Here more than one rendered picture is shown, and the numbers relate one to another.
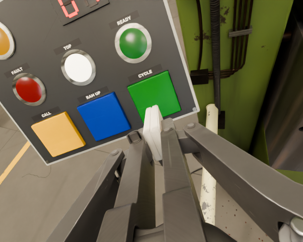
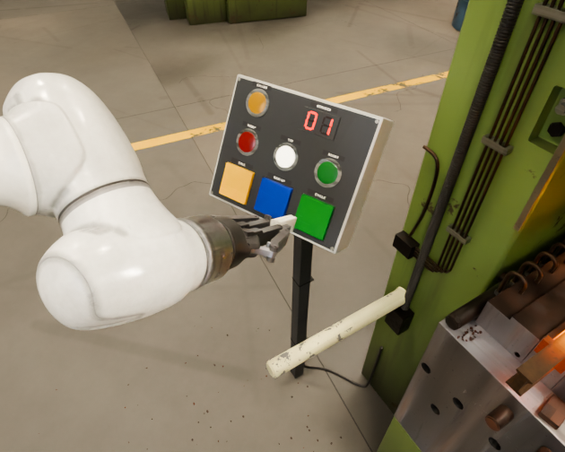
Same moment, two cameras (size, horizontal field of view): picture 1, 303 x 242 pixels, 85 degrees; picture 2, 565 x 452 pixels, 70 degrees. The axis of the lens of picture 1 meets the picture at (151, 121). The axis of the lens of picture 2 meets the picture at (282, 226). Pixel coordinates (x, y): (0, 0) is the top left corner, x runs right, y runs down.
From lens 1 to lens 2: 55 cm
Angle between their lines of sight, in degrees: 15
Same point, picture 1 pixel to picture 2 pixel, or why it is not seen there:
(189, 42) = (415, 203)
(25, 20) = (282, 108)
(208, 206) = (287, 358)
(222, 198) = (326, 433)
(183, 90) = (334, 229)
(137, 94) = (304, 204)
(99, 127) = (264, 202)
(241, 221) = not seen: outside the picture
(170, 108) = (316, 231)
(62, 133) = (239, 184)
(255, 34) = (472, 249)
